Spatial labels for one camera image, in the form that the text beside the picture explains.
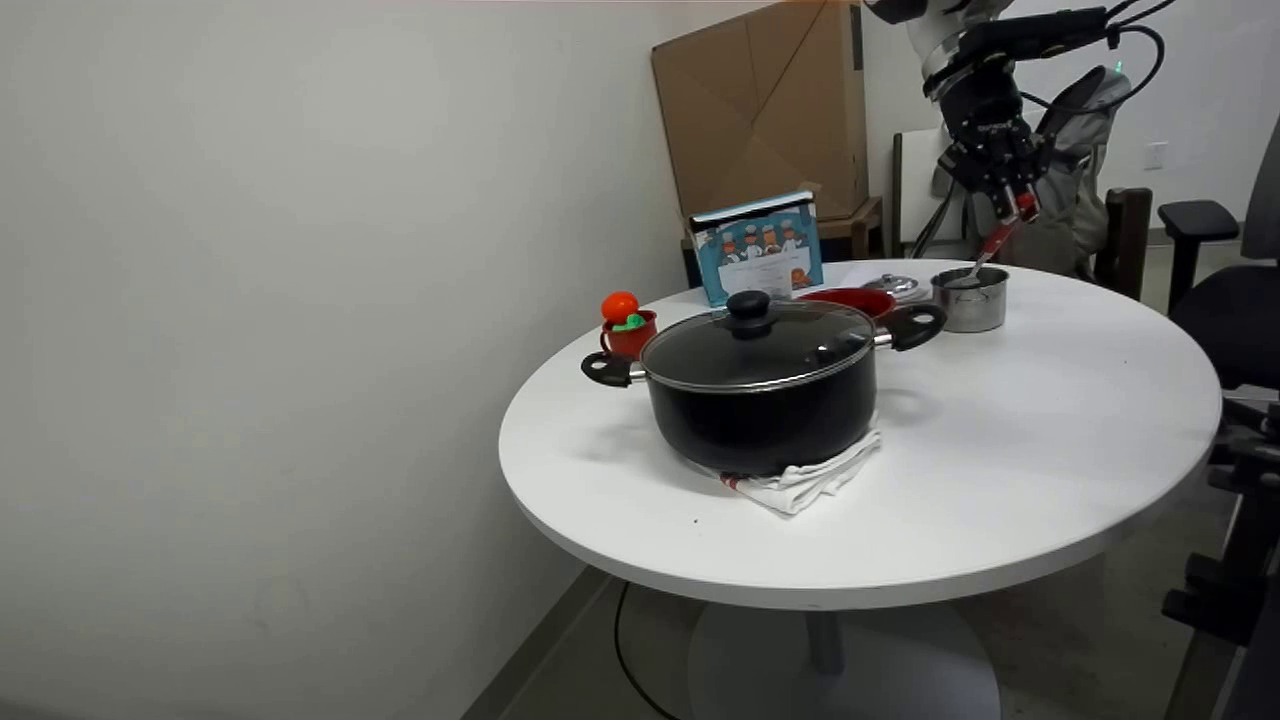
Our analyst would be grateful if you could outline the dark wooden chair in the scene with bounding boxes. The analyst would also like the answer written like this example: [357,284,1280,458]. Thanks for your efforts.
[1088,183,1157,305]

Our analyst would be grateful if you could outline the black floor cable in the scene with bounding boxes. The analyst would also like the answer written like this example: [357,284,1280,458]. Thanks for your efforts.
[607,580,682,720]

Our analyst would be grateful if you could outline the black-knobbed glass pot lid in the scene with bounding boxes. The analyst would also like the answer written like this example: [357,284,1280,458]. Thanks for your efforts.
[638,288,885,399]

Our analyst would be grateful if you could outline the red plastic bowl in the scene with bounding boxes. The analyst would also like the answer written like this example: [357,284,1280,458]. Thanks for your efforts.
[797,279,901,323]

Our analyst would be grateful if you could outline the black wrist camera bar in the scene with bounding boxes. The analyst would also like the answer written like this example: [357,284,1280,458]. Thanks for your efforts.
[946,6,1120,68]

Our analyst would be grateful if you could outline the grey backpack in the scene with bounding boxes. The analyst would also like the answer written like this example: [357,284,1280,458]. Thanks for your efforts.
[912,60,1137,265]

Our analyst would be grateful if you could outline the blue box with chef print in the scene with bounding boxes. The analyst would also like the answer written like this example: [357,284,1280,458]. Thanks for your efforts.
[687,187,826,313]

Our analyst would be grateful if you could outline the small steel pot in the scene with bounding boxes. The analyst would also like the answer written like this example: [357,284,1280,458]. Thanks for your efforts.
[927,265,1017,338]

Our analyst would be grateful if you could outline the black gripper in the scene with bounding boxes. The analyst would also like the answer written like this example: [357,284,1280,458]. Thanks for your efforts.
[937,55,1051,230]

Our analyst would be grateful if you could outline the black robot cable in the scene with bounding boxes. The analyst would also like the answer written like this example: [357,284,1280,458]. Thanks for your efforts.
[1094,0,1179,108]

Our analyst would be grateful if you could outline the large brown cardboard sheet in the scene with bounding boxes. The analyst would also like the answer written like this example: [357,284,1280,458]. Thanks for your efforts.
[647,0,872,226]

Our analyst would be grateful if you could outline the white cloth under pot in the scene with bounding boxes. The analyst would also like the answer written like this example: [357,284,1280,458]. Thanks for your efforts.
[673,430,889,520]

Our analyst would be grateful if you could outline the large black cooking pot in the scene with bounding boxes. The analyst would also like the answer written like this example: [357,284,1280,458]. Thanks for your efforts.
[581,302,951,482]

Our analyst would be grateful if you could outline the red plastic spoon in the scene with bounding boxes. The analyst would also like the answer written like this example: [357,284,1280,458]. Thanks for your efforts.
[968,191,1043,288]

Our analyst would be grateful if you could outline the white table pedestal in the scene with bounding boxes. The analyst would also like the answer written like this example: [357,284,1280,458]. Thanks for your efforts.
[682,600,1004,720]

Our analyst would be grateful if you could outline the small red cup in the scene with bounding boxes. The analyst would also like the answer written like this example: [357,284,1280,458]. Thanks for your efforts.
[594,307,659,369]

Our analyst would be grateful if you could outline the small steel pot lid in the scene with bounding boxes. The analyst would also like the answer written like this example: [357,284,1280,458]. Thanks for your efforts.
[865,271,937,307]

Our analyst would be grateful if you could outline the orange toy ball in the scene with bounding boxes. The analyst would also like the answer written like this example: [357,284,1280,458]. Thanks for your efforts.
[594,288,647,328]

